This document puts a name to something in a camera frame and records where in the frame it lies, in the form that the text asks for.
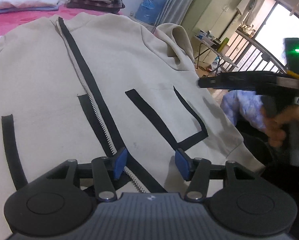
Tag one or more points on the pink floral blanket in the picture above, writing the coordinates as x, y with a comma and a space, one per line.
11, 20

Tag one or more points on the beige zip hoodie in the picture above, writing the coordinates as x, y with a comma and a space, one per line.
65, 83

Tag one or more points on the person right leg black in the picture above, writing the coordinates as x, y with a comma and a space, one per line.
278, 170

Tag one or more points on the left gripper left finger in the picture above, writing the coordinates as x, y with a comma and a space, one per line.
105, 170

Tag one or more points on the folded purple cloth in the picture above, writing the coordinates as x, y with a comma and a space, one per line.
14, 9

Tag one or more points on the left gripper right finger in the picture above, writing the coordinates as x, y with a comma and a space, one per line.
197, 172

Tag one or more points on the green cabinet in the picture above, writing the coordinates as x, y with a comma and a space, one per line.
218, 16

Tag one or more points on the metal balcony railing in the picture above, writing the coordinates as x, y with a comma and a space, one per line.
249, 55

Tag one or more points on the lavender patterned cloth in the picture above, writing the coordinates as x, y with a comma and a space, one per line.
243, 103

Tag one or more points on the blue water jug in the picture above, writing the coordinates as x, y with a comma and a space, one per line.
149, 10

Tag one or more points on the folding side table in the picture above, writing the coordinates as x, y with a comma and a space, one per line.
211, 45

